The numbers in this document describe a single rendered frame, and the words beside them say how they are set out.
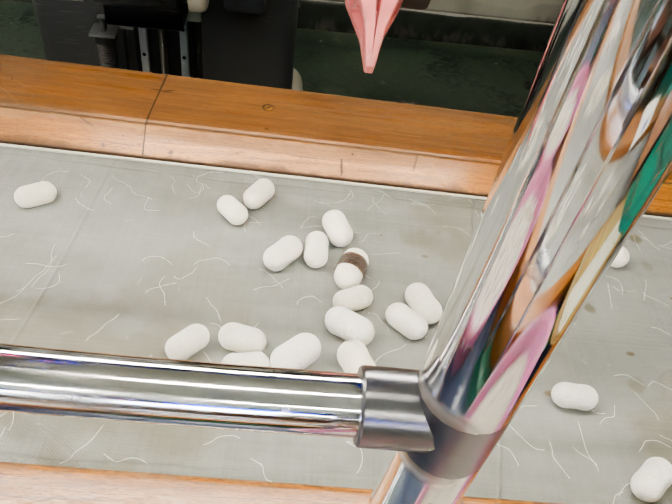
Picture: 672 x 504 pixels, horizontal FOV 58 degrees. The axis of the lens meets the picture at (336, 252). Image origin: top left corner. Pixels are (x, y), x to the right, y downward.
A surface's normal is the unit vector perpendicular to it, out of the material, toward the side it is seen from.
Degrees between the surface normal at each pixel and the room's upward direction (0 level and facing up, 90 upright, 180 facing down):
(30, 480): 0
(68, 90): 0
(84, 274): 0
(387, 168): 45
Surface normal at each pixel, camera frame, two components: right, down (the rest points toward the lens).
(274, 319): 0.12, -0.71
